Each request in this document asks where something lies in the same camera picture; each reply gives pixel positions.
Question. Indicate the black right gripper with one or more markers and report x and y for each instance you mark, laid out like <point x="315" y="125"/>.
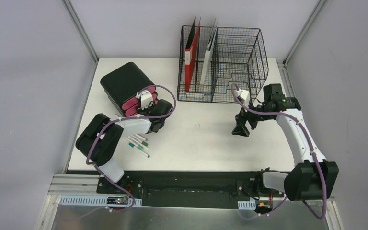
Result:
<point x="241" y="118"/>

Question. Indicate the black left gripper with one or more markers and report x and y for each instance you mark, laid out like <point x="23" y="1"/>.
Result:
<point x="152" y="106"/>

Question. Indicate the black pink drawer unit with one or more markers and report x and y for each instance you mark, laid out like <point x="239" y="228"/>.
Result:
<point x="122" y="85"/>

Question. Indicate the teal white pen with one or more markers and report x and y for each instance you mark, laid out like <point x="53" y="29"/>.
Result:
<point x="139" y="148"/>

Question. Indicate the red notebook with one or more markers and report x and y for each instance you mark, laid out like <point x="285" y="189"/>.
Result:
<point x="191" y="53"/>

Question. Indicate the grey notebook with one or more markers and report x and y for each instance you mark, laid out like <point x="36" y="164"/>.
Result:
<point x="209" y="52"/>

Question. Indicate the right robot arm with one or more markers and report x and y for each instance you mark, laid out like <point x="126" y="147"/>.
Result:
<point x="313" y="176"/>

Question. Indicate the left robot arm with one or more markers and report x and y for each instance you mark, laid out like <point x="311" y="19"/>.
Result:
<point x="100" y="138"/>

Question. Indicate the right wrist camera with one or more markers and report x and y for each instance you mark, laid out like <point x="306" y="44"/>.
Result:
<point x="243" y="96"/>

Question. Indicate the black wire mesh organizer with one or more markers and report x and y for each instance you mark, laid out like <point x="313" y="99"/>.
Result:
<point x="238" y="56"/>

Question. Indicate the white cable duct right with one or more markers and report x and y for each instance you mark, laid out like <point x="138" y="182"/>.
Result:
<point x="247" y="205"/>

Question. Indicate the white cable duct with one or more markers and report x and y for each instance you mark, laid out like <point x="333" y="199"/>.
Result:
<point x="103" y="201"/>
<point x="247" y="205"/>

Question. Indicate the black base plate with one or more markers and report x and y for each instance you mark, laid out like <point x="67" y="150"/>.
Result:
<point x="222" y="190"/>

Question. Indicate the white cable duct left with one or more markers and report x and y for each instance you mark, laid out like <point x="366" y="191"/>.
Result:
<point x="103" y="201"/>

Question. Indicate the aluminium frame rail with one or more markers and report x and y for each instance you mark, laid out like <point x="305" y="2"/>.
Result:
<point x="73" y="184"/>

